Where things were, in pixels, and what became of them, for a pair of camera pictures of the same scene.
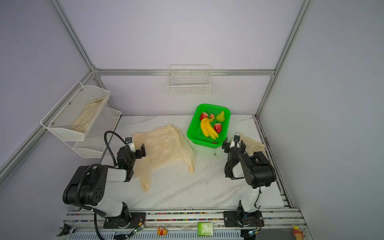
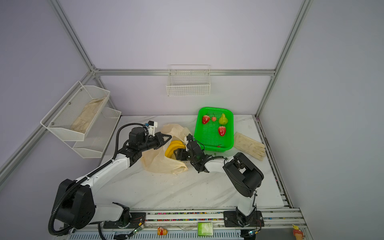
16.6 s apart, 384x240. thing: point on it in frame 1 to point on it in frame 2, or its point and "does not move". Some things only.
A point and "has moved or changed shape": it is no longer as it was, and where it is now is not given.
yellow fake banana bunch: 208,128 to 172,146
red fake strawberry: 218,127 has moved or changed shape
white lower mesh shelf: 98,136 does not move
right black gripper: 232,147 to 188,151
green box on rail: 205,229 does not move
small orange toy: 161,231 does not move
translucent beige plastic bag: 161,144 has moved or changed shape
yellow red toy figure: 297,233 does not move
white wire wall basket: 189,80 does not move
